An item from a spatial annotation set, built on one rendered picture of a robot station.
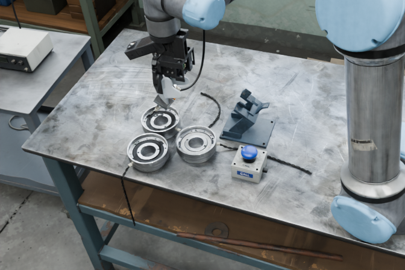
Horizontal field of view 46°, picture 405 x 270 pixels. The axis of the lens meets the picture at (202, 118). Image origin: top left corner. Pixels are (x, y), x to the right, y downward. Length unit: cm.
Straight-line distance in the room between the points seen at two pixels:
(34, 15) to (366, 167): 254
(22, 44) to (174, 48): 89
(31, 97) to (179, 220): 69
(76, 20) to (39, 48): 111
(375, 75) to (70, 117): 93
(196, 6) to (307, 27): 197
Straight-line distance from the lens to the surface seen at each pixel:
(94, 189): 155
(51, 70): 183
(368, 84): 74
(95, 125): 137
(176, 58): 109
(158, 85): 113
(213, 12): 93
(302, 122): 132
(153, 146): 123
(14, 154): 225
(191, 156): 119
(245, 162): 115
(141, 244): 205
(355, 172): 87
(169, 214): 144
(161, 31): 104
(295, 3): 279
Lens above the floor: 172
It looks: 44 degrees down
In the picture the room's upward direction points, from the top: 6 degrees counter-clockwise
